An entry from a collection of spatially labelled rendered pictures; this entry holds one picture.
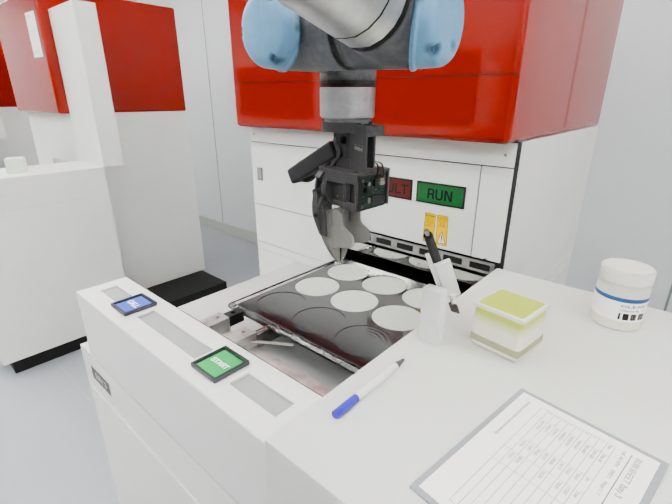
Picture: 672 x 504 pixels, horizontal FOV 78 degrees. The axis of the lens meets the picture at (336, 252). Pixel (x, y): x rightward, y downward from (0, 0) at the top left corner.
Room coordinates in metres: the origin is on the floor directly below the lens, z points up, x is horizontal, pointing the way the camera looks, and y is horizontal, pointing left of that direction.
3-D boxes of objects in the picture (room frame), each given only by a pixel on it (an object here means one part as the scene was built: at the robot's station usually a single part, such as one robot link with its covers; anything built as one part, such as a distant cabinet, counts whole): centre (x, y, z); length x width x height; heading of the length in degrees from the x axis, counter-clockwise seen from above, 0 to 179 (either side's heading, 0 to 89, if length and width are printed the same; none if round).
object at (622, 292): (0.58, -0.44, 1.01); 0.07 x 0.07 x 0.10
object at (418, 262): (0.95, -0.17, 0.89); 0.44 x 0.02 x 0.10; 49
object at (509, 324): (0.52, -0.24, 1.00); 0.07 x 0.07 x 0.07; 40
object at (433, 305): (0.54, -0.15, 1.03); 0.06 x 0.04 x 0.13; 139
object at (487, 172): (1.08, -0.04, 1.02); 0.81 x 0.03 x 0.40; 49
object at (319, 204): (0.60, 0.01, 1.15); 0.05 x 0.02 x 0.09; 135
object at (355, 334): (0.79, -0.04, 0.90); 0.34 x 0.34 x 0.01; 49
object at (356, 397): (0.42, -0.04, 0.97); 0.14 x 0.01 x 0.01; 139
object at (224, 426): (0.56, 0.25, 0.89); 0.55 x 0.09 x 0.14; 49
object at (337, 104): (0.60, -0.02, 1.29); 0.08 x 0.08 x 0.05
